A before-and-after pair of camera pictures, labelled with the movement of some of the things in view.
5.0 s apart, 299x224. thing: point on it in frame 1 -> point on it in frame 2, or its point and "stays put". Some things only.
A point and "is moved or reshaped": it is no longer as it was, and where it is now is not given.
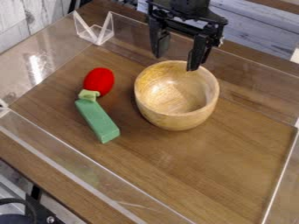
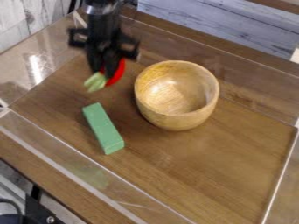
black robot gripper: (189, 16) -> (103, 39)
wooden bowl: (176, 98) stays put
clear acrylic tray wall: (194, 141) stays put
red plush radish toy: (99, 80) is moved or reshaped
